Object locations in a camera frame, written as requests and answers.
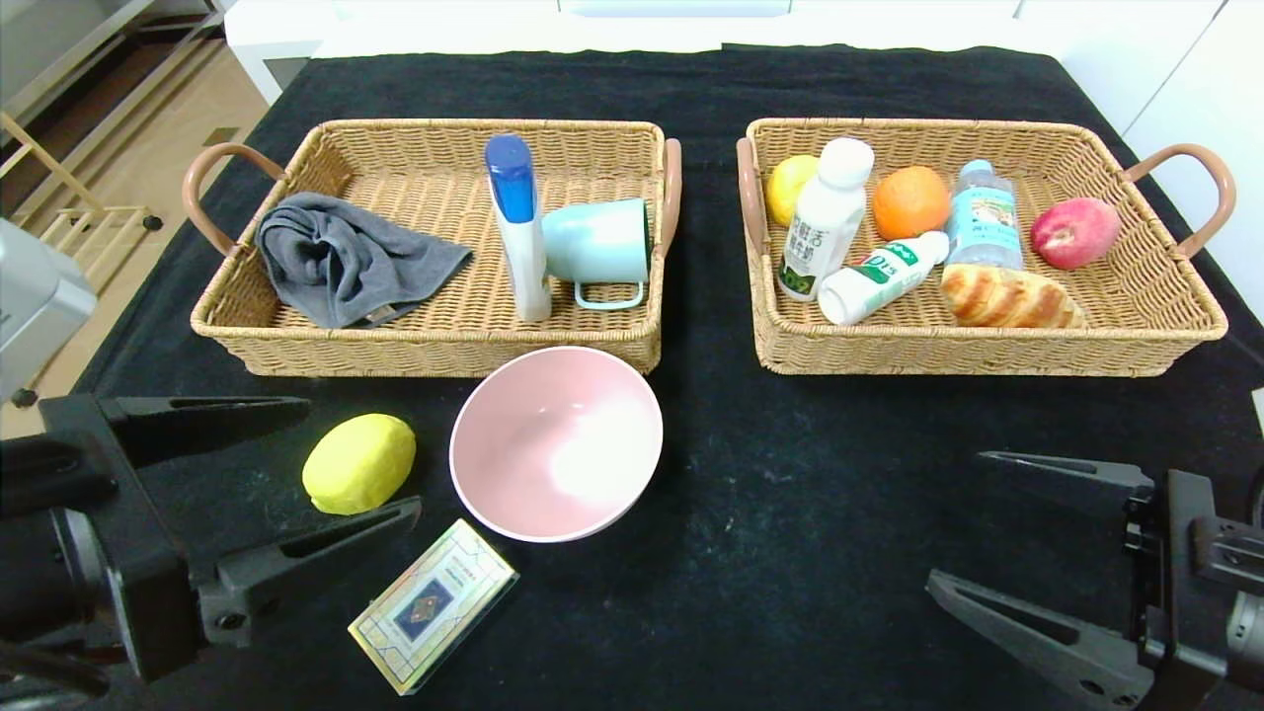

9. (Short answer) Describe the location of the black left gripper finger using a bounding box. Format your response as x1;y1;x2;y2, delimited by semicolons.
97;394;312;469
197;495;423;649

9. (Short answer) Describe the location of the grey towel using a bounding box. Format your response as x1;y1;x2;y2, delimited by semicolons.
255;192;475;330

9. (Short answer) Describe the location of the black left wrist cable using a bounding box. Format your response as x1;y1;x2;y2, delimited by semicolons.
0;642;110;702

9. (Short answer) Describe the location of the mint green mug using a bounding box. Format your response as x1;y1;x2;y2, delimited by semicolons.
541;198;653;311

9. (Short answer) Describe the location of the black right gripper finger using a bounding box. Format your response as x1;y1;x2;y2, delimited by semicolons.
975;450;1155;514
924;568;1166;710

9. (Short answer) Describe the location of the pink bowl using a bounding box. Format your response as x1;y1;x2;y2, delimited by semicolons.
449;346;665;544

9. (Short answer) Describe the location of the white bottle with blue cap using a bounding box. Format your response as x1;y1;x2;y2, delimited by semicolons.
483;133;554;323

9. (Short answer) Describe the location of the grey shelf unit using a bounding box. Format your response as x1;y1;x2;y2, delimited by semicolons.
0;0;233;149

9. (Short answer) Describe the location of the orange fruit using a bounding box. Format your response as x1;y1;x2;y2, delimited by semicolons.
871;165;952;241

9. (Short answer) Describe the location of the croissant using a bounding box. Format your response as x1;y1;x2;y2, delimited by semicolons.
939;262;1089;330

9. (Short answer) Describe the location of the small white foil-lid drink bottle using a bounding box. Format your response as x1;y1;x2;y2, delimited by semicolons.
818;230;951;326

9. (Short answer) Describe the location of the wooden rack on wheels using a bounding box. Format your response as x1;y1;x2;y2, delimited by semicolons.
0;111;164;297

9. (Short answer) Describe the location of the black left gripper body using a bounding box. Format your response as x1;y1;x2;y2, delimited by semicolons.
0;393;209;685

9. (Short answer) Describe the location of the small yellow lemon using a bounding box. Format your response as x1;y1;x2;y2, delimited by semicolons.
766;155;821;228

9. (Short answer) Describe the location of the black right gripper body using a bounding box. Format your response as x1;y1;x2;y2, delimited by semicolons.
1123;468;1264;710

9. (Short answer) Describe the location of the red peach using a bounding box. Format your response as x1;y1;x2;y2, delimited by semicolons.
1030;197;1123;271

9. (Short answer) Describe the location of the large yellow lemon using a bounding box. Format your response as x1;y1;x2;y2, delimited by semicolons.
301;413;418;516

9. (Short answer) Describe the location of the white furniture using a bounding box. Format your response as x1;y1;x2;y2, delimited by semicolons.
225;0;1067;110

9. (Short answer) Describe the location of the gold and blue card box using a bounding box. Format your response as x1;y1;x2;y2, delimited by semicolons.
348;518;520;696

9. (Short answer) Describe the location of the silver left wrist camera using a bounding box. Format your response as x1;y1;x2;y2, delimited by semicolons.
0;219;98;404

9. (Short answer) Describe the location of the wicker basket with brown handles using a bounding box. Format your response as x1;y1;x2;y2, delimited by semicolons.
182;118;684;379
735;117;1237;378

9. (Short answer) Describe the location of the tall white milk bottle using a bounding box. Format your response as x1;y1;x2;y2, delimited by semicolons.
776;137;876;302

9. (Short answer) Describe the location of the clear water bottle blue cap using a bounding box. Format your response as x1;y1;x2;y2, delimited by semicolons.
945;159;1025;273

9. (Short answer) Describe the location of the black table cloth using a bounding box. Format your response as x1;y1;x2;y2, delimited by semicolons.
0;44;1264;711

